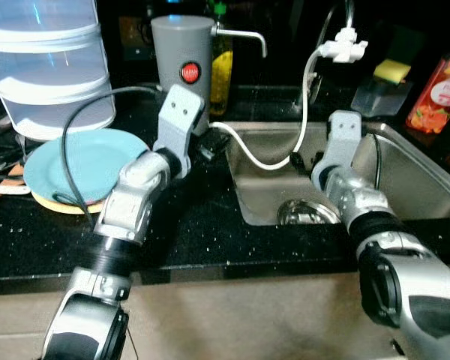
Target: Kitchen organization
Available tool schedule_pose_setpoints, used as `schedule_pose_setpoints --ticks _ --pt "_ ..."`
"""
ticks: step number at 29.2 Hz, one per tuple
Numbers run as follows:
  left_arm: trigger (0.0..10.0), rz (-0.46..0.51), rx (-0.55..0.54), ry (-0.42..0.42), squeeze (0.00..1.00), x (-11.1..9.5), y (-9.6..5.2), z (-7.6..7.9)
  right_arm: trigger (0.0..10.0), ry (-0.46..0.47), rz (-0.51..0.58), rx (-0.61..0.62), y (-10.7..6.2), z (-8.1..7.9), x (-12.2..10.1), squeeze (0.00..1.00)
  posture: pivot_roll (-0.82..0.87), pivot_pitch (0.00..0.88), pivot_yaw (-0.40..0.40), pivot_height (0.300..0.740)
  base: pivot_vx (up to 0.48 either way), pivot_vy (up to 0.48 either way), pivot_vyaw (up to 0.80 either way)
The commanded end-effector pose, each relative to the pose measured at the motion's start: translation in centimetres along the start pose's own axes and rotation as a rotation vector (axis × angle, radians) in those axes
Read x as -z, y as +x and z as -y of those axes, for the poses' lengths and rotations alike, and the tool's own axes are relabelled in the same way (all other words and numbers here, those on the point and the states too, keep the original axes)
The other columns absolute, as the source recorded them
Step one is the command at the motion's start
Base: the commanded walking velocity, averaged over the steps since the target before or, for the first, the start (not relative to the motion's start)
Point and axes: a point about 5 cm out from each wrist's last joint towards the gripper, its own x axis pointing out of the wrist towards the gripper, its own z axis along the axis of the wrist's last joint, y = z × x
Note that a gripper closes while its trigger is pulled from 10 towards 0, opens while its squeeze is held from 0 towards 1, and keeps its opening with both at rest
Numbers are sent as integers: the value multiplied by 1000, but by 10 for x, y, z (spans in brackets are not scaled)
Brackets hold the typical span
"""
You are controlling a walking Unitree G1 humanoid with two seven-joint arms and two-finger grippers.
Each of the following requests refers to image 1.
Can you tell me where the cream floral plate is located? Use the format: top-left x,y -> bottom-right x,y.
31,190 -> 107,217

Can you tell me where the peach hand soap pump bottle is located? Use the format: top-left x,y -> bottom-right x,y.
404,50 -> 450,137

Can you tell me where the yellow sponge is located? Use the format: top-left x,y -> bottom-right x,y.
373,58 -> 413,86

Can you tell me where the chrome sink faucet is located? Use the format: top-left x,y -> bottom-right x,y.
295,0 -> 358,114

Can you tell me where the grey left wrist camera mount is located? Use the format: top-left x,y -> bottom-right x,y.
153,83 -> 206,178

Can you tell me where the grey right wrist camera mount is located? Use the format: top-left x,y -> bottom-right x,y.
312,110 -> 363,185

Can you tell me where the white tiered plastic food cover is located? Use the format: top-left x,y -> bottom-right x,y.
0,0 -> 118,143

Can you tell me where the teal plate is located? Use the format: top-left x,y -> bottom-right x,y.
22,127 -> 152,206

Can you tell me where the white flat strip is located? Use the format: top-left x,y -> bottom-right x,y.
0,181 -> 32,198

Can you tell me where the clear plastic sponge holder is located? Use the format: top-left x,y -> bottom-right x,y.
349,74 -> 407,118

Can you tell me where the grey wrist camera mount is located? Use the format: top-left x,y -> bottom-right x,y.
153,83 -> 206,178
312,110 -> 363,185

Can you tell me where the white water hose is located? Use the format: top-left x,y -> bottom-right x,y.
208,48 -> 320,173

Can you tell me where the yellow dish soap bottle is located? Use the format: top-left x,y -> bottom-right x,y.
208,0 -> 234,118

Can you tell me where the stainless steel sink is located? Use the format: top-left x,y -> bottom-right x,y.
224,121 -> 450,228

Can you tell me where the white faucet diverter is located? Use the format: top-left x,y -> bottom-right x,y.
316,28 -> 369,65

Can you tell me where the grey water filter canister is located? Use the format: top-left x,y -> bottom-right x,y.
149,14 -> 269,137

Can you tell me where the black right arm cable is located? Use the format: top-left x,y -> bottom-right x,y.
363,133 -> 384,198

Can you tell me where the stainless steel bowl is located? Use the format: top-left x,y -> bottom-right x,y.
275,198 -> 343,227

